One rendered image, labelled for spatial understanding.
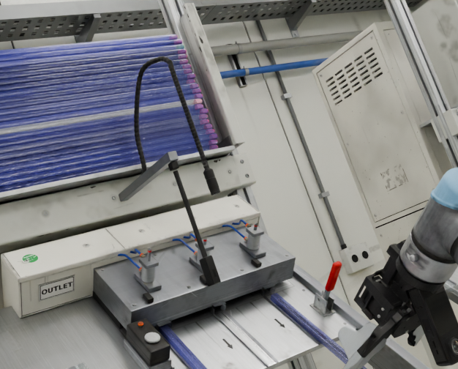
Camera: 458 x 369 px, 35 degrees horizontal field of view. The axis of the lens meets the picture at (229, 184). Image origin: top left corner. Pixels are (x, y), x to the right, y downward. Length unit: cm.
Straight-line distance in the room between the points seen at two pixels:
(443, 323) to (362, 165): 130
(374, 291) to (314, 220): 243
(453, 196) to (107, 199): 66
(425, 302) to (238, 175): 59
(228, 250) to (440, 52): 108
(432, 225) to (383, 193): 130
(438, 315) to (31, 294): 63
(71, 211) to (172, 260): 20
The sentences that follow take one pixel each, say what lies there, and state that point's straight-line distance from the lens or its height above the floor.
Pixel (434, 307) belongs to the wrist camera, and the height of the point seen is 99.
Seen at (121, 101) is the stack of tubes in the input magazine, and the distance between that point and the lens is 138.
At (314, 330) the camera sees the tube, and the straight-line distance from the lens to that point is 123.
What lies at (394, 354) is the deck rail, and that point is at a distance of 124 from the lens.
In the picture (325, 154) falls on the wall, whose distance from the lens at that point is 365.
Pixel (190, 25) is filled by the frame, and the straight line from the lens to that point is 154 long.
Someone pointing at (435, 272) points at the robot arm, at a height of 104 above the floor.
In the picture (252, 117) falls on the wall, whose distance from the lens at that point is 348.
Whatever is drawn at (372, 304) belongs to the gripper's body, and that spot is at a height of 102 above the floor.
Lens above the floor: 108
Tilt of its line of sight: 9 degrees up
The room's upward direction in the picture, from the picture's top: 20 degrees counter-clockwise
